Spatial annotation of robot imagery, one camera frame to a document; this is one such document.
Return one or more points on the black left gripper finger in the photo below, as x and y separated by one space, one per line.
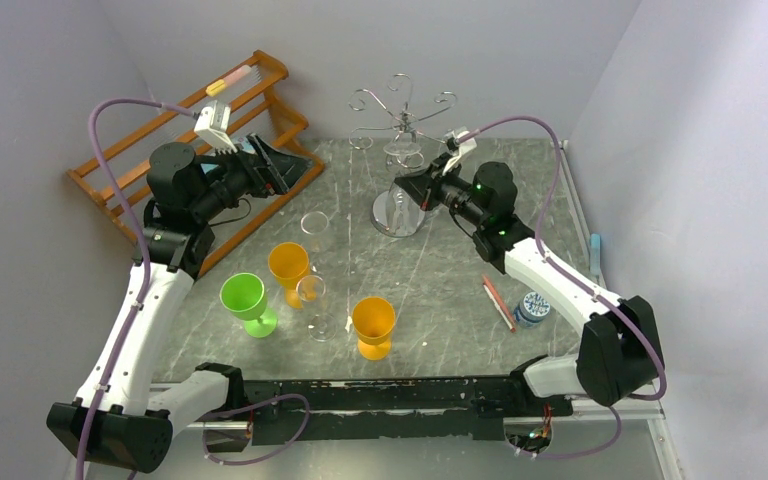
287 177
284 162

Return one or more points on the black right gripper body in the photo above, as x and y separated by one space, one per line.
425 189

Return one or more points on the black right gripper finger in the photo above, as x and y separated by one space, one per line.
417 185
429 201

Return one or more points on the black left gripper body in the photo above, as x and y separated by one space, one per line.
253 181

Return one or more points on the orange plastic goblet front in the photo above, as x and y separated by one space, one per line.
374 319

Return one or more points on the orange plastic goblet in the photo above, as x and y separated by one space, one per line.
288 263
374 319

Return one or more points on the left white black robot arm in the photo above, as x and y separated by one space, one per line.
114 419

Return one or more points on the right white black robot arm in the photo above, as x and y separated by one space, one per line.
619 350

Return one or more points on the orange wooden shelf rack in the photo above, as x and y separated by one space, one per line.
132 166

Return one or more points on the small clear wine glass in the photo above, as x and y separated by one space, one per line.
312 291

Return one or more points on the blue white blister pack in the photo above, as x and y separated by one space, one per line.
219 162

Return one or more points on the orange plastic goblet near green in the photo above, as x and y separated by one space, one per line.
288 263

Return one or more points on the red pencil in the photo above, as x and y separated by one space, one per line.
498 304

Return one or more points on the chrome wire wine glass rack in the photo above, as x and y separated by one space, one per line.
399 119

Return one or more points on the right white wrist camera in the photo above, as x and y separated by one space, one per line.
459 144

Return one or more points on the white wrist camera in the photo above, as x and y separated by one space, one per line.
212 124
459 144

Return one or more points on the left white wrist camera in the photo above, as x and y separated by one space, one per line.
212 124

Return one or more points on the light blue wall clip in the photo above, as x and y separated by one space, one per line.
595 255

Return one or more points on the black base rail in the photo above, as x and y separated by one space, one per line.
420 407

